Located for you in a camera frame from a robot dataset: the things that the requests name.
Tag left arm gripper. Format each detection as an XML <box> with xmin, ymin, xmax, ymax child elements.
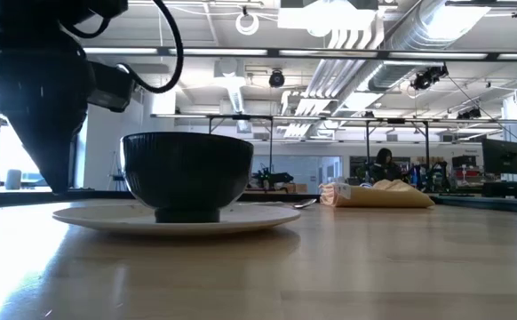
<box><xmin>0</xmin><ymin>46</ymin><xmax>96</xmax><ymax>195</ymax></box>

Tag white speckled plate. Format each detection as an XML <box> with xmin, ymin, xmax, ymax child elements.
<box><xmin>52</xmin><ymin>202</ymin><xmax>302</xmax><ymax>236</ymax></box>

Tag red and black bowl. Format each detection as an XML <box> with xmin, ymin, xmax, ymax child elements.
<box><xmin>120</xmin><ymin>131</ymin><xmax>255</xmax><ymax>224</ymax></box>

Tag silver spoon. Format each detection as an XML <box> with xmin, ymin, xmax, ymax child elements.
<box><xmin>235</xmin><ymin>197</ymin><xmax>319</xmax><ymax>211</ymax></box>

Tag large bright window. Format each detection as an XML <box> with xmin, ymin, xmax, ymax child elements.
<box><xmin>0</xmin><ymin>75</ymin><xmax>86</xmax><ymax>190</ymax></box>

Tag white cylinder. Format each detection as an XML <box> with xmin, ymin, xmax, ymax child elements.
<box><xmin>4</xmin><ymin>168</ymin><xmax>22</xmax><ymax>191</ymax></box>

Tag black round ceiling device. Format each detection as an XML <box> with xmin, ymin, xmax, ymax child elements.
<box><xmin>268</xmin><ymin>69</ymin><xmax>286</xmax><ymax>89</ymax></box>

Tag overhead light bar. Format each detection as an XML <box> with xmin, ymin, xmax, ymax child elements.
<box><xmin>83</xmin><ymin>45</ymin><xmax>517</xmax><ymax>62</ymax></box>

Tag white ceiling slat panels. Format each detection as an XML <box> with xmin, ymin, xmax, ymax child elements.
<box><xmin>282</xmin><ymin>28</ymin><xmax>388</xmax><ymax>139</ymax></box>

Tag white ceiling light panel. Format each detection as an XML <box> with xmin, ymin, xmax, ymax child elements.
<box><xmin>278</xmin><ymin>0</ymin><xmax>378</xmax><ymax>31</ymax></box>

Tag folded yellow cloth napkin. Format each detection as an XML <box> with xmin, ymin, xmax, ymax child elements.
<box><xmin>319</xmin><ymin>179</ymin><xmax>436</xmax><ymax>209</ymax></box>

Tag person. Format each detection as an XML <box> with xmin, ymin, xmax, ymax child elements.
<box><xmin>367</xmin><ymin>148</ymin><xmax>404</xmax><ymax>184</ymax></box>

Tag black computer monitor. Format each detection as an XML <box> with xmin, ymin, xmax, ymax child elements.
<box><xmin>481</xmin><ymin>138</ymin><xmax>517</xmax><ymax>176</ymax></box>

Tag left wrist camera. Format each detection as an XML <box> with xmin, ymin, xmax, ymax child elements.
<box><xmin>87</xmin><ymin>60</ymin><xmax>136</xmax><ymax>113</ymax></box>

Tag black left wrist camera cable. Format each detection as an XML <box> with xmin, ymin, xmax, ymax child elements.
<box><xmin>60</xmin><ymin>0</ymin><xmax>185</xmax><ymax>94</ymax></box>

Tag white coiled cable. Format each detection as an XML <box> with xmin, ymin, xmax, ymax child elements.
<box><xmin>235</xmin><ymin>11</ymin><xmax>260</xmax><ymax>36</ymax></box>

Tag black overhead camera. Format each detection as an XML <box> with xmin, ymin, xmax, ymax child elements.
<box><xmin>410</xmin><ymin>64</ymin><xmax>449</xmax><ymax>92</ymax></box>

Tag silver spiral ventilation duct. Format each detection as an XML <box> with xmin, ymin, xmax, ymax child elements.
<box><xmin>367</xmin><ymin>0</ymin><xmax>493</xmax><ymax>92</ymax></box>

